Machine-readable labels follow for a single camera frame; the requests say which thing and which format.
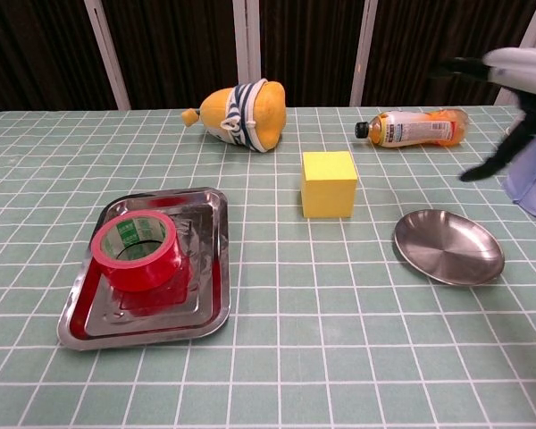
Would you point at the red tape roll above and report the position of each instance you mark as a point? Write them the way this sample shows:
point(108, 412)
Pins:
point(138, 272)

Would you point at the lavender tissue pack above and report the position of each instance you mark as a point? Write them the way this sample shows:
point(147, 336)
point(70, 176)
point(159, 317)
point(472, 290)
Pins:
point(533, 183)

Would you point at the orange drink bottle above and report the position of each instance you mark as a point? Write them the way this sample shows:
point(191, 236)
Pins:
point(411, 129)

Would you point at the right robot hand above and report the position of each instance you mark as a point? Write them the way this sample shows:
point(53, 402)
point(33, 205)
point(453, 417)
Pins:
point(518, 67)

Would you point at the green checkered tablecloth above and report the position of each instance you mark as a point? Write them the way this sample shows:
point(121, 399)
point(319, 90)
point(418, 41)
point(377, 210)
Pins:
point(295, 335)

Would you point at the rectangular steel tray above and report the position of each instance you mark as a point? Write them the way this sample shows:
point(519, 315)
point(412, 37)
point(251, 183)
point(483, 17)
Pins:
point(205, 277)

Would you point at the round steel plate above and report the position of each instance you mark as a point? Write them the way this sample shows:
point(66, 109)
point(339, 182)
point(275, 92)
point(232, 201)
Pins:
point(449, 250)

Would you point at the white partition frame post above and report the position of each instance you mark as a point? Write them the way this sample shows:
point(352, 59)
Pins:
point(109, 58)
point(364, 53)
point(533, 27)
point(246, 44)

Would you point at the yellow plush toy striped shirt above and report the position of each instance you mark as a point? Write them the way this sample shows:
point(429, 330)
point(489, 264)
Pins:
point(268, 116)

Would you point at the yellow sponge block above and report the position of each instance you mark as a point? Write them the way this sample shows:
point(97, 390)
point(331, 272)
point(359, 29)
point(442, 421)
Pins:
point(328, 192)

